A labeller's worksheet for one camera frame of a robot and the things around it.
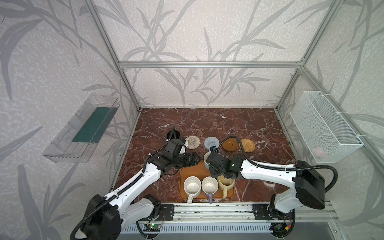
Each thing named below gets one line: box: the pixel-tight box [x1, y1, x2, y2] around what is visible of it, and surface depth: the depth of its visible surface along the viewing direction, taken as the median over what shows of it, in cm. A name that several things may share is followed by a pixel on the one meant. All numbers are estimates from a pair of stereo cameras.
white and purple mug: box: [201, 176, 219, 204], surface depth 77 cm
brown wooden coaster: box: [221, 138, 238, 152], surface depth 101 cm
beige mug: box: [217, 175, 236, 199], surface depth 76 cm
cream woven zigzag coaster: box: [185, 135, 201, 150], surface depth 101 cm
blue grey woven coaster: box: [204, 136, 220, 150], surface depth 101 cm
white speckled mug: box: [183, 176, 202, 204], surface depth 78 cm
